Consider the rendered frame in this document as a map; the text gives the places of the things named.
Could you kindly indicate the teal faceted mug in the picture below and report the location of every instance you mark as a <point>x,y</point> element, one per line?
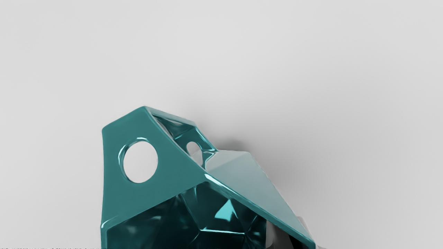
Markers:
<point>173,180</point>

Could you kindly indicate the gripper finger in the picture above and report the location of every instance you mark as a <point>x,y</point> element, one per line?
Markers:
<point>281,241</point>

